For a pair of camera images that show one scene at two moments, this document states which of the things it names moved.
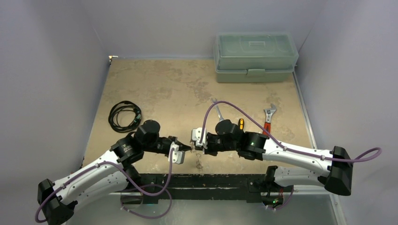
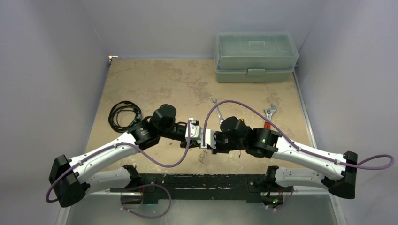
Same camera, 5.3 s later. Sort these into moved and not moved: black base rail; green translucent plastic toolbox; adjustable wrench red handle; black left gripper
Moved: black left gripper
Not moved: black base rail; adjustable wrench red handle; green translucent plastic toolbox
